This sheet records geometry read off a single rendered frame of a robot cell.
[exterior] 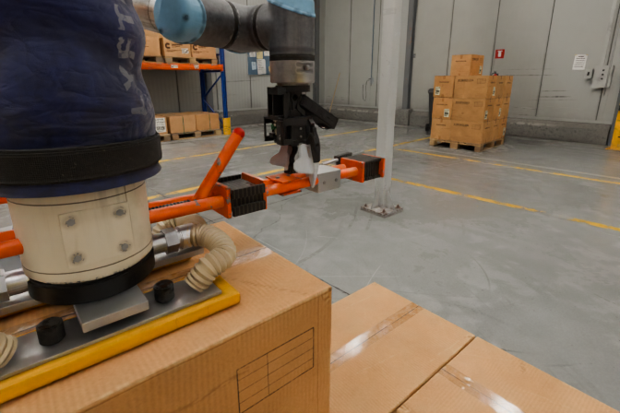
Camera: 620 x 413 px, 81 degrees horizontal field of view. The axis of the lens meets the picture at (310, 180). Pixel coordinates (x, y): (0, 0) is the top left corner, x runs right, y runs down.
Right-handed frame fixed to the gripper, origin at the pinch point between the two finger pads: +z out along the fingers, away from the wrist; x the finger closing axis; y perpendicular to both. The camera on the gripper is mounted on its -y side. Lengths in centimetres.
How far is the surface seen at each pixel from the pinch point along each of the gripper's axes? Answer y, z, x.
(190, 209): 26.9, 0.0, 3.9
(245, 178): 13.1, -2.0, -1.5
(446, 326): -47, 53, 13
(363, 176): -15.1, 1.1, 4.7
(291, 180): 5.6, -1.4, 3.6
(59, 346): 48, 11, 12
